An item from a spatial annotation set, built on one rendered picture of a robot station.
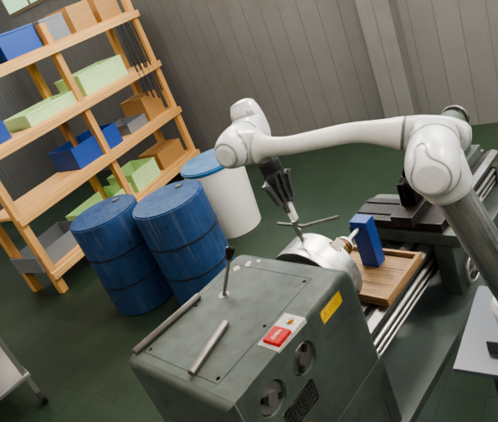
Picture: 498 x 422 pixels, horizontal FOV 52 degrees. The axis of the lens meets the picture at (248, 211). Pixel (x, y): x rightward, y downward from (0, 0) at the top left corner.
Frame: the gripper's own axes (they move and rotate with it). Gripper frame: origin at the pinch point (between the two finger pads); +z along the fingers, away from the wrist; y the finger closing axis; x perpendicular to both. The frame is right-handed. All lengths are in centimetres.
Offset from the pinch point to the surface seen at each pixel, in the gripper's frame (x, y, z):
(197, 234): 188, 49, 60
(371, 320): -8, 7, 52
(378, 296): -7, 15, 48
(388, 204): 19, 66, 40
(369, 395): -22, -18, 61
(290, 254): 2.8, -6.2, 14.3
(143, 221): 206, 26, 34
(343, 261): -10.7, 3.7, 22.8
